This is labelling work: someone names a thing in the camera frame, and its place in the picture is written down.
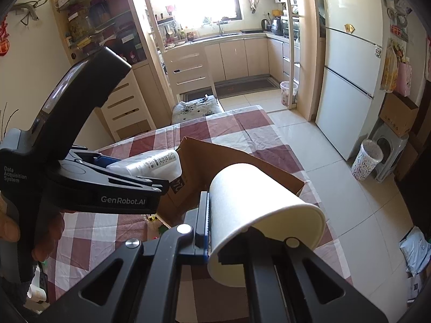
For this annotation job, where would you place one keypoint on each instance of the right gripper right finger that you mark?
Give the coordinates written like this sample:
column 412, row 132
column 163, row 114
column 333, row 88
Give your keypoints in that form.
column 287, row 282

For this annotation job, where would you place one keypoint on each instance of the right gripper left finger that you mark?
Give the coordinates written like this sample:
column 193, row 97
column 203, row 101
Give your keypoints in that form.
column 140, row 281

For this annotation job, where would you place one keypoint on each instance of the white paper cup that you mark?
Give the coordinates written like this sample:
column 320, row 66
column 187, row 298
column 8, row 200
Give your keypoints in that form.
column 243, row 196

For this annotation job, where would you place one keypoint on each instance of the white plastic bottle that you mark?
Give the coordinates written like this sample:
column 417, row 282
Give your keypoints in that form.
column 161, row 164

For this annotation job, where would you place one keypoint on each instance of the person left hand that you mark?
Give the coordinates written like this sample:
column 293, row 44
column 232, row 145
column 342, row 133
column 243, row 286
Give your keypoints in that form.
column 44, row 239

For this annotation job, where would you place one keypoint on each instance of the grey plastic mail bag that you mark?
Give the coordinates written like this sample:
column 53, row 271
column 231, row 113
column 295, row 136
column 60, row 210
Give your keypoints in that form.
column 416, row 251

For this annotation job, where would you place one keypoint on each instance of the red white checkered tablecloth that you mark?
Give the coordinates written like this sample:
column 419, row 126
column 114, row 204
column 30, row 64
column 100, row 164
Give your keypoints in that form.
column 194, row 153

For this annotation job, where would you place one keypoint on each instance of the patterned white waste bin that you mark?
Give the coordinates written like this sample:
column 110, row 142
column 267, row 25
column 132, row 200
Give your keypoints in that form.
column 368, row 157

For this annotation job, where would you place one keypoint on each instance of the white chair with cushion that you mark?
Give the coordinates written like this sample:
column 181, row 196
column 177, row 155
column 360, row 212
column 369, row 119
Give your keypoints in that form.
column 188, row 71

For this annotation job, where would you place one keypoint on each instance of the wooden display shelf cabinet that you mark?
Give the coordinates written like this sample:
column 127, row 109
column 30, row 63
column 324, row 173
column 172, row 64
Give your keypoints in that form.
column 87, row 25

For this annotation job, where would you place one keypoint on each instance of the grey plastic stool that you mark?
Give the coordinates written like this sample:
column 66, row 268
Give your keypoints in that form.
column 392, row 147

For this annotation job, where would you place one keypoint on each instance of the small kitchen waste basket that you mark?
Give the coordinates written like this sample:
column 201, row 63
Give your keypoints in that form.
column 286, row 92

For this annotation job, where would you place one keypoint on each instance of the dark kitchen floor mat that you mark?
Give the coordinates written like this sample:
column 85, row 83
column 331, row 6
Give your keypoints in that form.
column 245, row 86

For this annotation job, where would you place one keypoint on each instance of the cardboard box on stool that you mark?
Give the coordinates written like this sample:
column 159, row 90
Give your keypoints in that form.
column 399, row 113

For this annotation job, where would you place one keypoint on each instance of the kitchen base cabinets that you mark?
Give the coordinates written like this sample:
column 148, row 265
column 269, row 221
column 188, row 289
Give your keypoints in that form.
column 237, row 56

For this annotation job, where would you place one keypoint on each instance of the pink gift bag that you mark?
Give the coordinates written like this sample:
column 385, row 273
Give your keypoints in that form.
column 404, row 76

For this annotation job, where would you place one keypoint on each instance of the white refrigerator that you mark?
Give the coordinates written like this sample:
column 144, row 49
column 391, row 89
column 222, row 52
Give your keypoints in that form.
column 354, row 44

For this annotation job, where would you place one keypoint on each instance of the red paper wall decoration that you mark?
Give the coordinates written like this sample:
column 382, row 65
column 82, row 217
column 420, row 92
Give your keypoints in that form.
column 4, row 41

